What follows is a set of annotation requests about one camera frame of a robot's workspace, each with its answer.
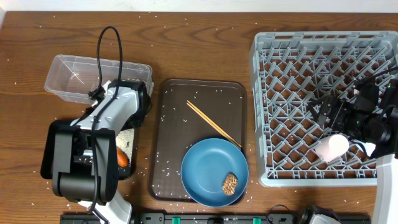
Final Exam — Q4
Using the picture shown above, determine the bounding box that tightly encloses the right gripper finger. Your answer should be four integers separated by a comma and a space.
353, 140, 376, 159
307, 96, 330, 123

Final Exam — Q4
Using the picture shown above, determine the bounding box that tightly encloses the pink cup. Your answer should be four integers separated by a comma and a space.
315, 134, 349, 162

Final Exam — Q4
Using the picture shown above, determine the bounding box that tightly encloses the orange carrot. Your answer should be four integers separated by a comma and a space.
116, 148, 129, 168

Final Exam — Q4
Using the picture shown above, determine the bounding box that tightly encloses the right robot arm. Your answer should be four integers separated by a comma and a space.
307, 77, 397, 223

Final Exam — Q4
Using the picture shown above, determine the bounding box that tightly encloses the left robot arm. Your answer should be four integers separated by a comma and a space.
40, 80, 151, 223

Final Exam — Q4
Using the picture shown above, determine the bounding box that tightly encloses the grey dishwasher rack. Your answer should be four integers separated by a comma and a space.
249, 31, 397, 187

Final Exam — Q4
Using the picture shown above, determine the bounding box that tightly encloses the black waste tray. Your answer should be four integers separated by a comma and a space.
40, 119, 139, 180

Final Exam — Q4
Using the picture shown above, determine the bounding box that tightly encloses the brown mushroom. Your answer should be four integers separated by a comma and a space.
222, 173, 238, 196

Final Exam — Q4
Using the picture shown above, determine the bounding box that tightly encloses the large blue plate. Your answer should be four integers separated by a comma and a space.
180, 138, 249, 207

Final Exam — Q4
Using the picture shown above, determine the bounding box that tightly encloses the brown serving tray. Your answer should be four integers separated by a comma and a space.
149, 79, 247, 202

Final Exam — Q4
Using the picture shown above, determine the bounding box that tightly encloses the clear plastic bin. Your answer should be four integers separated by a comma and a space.
44, 55, 154, 105

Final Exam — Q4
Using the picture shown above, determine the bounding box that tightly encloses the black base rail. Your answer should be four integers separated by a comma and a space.
60, 205, 371, 224

